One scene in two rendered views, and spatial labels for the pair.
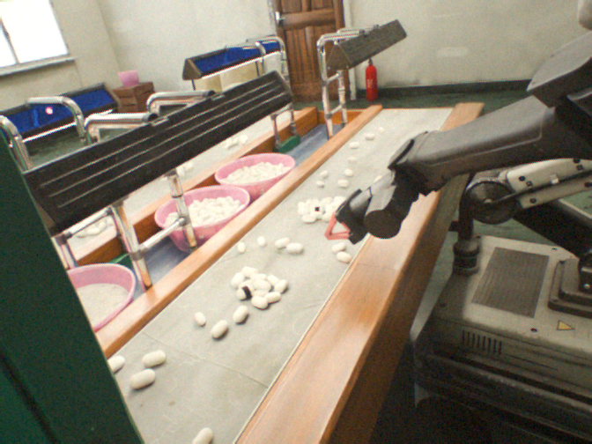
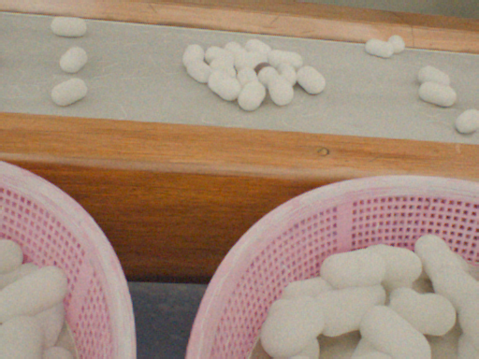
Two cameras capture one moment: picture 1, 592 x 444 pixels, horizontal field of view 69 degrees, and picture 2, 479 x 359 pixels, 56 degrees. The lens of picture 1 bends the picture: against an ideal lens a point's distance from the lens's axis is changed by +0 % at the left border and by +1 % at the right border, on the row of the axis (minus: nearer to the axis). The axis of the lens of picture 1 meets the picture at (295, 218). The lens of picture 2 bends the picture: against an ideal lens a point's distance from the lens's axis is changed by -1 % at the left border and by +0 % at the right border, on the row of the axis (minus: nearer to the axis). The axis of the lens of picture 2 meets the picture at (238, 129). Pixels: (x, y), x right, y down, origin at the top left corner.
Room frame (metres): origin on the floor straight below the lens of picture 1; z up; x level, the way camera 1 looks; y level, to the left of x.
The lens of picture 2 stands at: (1.26, 0.25, 0.90)
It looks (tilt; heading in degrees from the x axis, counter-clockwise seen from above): 28 degrees down; 232
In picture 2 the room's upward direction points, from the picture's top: 7 degrees clockwise
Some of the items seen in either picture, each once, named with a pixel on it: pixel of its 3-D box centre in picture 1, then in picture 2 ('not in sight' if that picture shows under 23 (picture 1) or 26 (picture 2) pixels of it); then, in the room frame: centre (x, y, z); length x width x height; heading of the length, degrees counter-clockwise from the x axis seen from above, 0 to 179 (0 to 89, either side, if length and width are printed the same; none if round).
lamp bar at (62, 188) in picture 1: (188, 128); not in sight; (0.73, 0.15, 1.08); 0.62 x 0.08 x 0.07; 148
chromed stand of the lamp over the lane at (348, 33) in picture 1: (353, 94); not in sight; (1.61, -0.29, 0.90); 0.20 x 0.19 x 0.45; 148
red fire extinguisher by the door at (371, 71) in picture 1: (371, 78); not in sight; (5.27, -1.17, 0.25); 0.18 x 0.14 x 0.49; 152
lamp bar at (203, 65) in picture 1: (238, 54); not in sight; (1.85, 0.12, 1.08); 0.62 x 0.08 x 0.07; 148
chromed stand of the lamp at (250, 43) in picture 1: (262, 98); not in sight; (1.81, 0.05, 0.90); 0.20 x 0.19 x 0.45; 148
